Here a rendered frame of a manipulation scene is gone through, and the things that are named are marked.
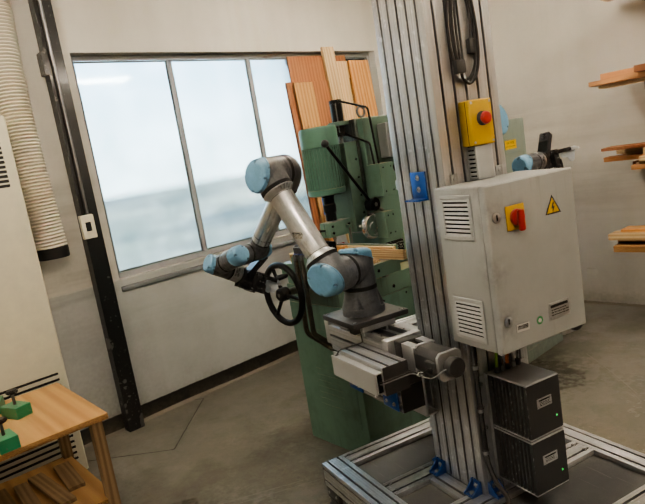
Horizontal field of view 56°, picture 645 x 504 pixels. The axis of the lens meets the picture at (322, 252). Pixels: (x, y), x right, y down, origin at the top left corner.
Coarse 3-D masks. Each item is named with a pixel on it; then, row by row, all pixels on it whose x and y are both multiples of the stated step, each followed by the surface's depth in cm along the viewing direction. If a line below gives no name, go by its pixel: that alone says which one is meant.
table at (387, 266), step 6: (288, 264) 287; (378, 264) 251; (384, 264) 253; (390, 264) 255; (396, 264) 258; (282, 270) 292; (378, 270) 251; (384, 270) 253; (390, 270) 255; (396, 270) 258; (378, 276) 251
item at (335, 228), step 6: (324, 222) 282; (330, 222) 278; (336, 222) 278; (342, 222) 281; (324, 228) 278; (330, 228) 276; (336, 228) 278; (342, 228) 281; (348, 228) 283; (324, 234) 280; (330, 234) 276; (336, 234) 278; (342, 234) 281
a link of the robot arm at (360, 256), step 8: (352, 248) 209; (360, 248) 205; (368, 248) 206; (352, 256) 202; (360, 256) 203; (368, 256) 204; (360, 264) 201; (368, 264) 204; (360, 272) 201; (368, 272) 204; (360, 280) 202; (368, 280) 205; (352, 288) 205
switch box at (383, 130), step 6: (378, 126) 282; (384, 126) 279; (378, 132) 283; (384, 132) 280; (384, 138) 281; (390, 138) 280; (384, 144) 282; (390, 144) 280; (384, 150) 282; (390, 150) 280; (384, 156) 283; (390, 156) 281
